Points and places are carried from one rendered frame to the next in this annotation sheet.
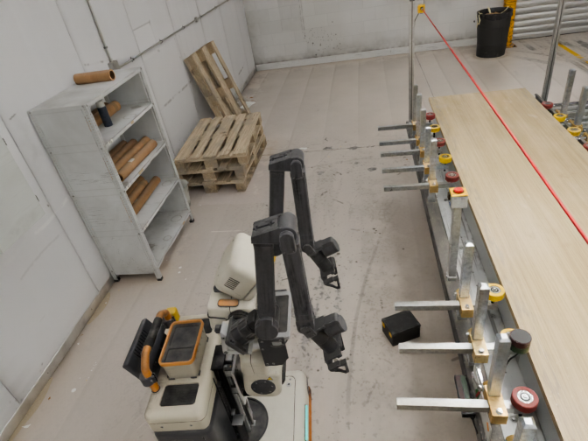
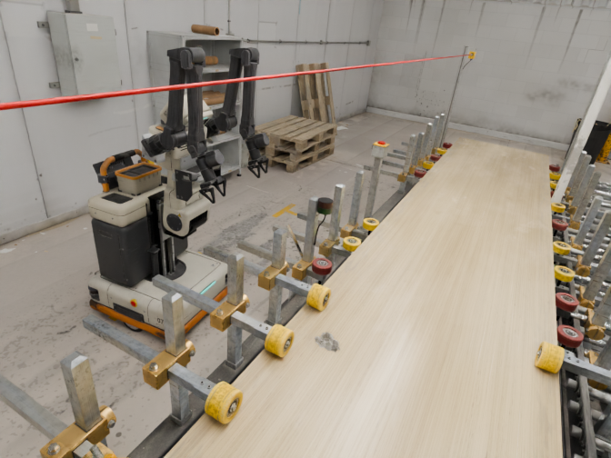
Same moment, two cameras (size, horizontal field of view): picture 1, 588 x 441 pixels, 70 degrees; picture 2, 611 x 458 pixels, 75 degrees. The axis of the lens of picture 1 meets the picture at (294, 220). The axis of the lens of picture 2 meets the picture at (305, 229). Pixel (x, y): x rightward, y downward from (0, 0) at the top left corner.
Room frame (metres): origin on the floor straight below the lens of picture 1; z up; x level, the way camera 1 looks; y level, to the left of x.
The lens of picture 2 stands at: (-0.58, -0.88, 1.76)
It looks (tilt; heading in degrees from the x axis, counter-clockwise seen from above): 28 degrees down; 13
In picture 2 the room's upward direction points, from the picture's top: 6 degrees clockwise
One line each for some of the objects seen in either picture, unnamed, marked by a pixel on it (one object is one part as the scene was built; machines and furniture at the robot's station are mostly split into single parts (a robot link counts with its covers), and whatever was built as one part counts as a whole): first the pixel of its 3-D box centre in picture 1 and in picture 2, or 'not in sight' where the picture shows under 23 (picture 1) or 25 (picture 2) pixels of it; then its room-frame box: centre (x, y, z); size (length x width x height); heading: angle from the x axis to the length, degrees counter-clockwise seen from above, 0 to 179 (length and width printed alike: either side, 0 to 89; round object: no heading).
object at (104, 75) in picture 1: (94, 77); (205, 30); (3.43, 1.30, 1.59); 0.30 x 0.08 x 0.08; 77
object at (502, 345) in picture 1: (494, 382); (308, 249); (0.82, -0.57, 0.92); 0.04 x 0.04 x 0.48; 77
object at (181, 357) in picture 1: (185, 348); (139, 178); (1.26, 0.56, 0.87); 0.23 x 0.15 x 0.11; 173
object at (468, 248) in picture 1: (465, 284); (354, 214); (1.31, -0.69, 0.90); 0.04 x 0.04 x 0.48; 77
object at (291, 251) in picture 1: (297, 279); (195, 104); (0.97, 0.02, 1.41); 0.11 x 0.06 x 0.43; 173
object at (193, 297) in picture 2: not in sight; (213, 306); (0.31, -0.40, 0.95); 0.50 x 0.04 x 0.04; 77
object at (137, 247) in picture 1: (128, 177); (200, 114); (3.32, 1.32, 0.78); 0.90 x 0.45 x 1.55; 167
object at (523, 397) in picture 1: (522, 405); (320, 273); (0.77, -0.65, 0.85); 0.08 x 0.08 x 0.11
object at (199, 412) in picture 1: (207, 388); (147, 223); (1.26, 0.54, 0.59); 0.55 x 0.34 x 0.83; 173
